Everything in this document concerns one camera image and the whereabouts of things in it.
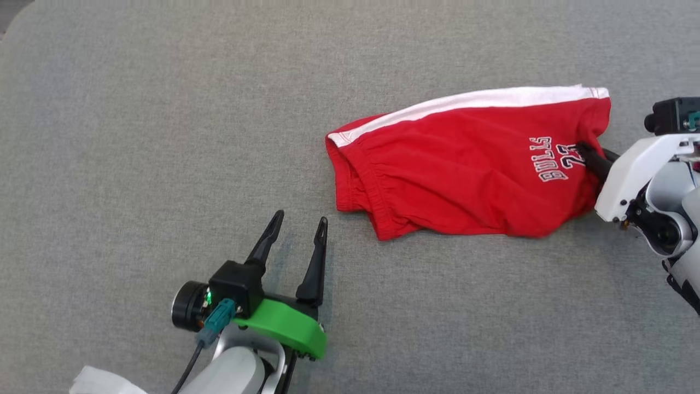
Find grey fabric sofa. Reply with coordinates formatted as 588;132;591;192
0;0;700;394

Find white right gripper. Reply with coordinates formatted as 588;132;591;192
575;134;700;223

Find white tape strip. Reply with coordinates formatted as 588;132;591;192
69;365;150;394

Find left cable with teal plug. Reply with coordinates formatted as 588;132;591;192
171;298;237;394

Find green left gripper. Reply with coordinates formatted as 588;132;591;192
235;210;329;362

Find red shorts with white stripe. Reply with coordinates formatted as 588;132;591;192
326;84;612;242

